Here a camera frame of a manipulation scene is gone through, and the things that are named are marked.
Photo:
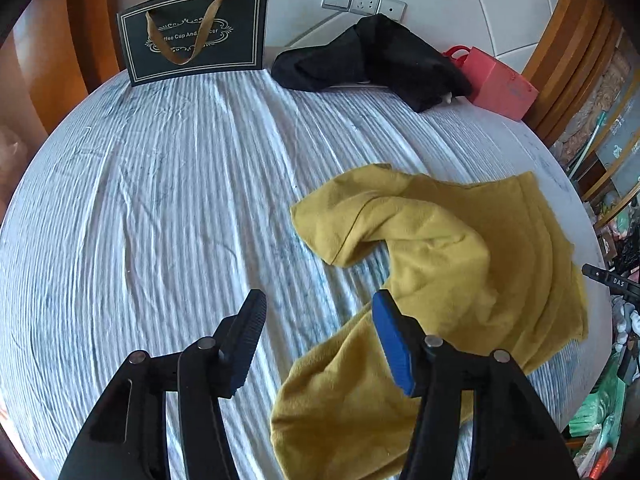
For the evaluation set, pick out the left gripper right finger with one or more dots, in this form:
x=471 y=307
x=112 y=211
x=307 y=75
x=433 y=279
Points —
x=514 y=436

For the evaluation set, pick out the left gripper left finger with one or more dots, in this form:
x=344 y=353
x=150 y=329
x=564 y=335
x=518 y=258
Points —
x=124 y=436

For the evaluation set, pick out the mustard yellow sweatshirt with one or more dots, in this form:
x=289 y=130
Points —
x=484 y=266

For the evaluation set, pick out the white striped bed sheet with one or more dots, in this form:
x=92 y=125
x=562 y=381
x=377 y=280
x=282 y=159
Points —
x=151 y=212

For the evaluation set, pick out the red paper gift bag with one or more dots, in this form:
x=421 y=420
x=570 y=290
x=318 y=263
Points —
x=496 y=87

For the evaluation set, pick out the black garment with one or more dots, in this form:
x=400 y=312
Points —
x=379 y=51

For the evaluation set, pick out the white wall socket panel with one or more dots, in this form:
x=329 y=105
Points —
x=393 y=9

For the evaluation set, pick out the black gift bag gold handle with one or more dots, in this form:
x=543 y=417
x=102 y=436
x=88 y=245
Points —
x=163 y=39

